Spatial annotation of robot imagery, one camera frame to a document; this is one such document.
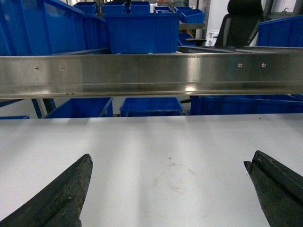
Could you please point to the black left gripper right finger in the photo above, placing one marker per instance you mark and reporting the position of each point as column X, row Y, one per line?
column 279, row 190

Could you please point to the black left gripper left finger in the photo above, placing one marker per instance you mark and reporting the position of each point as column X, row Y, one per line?
column 60, row 203

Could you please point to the large blue bin right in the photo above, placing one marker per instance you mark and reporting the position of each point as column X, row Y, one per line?
column 284, row 32

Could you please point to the large blue bin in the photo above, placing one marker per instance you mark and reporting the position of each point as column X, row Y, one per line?
column 284, row 32
column 49, row 27

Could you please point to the black office chair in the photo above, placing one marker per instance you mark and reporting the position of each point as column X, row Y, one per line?
column 240, row 26

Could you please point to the large blue bin left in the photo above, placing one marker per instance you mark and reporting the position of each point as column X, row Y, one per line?
column 49, row 27

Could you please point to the stainless steel shelf rail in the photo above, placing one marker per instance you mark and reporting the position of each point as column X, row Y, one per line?
column 188, row 71

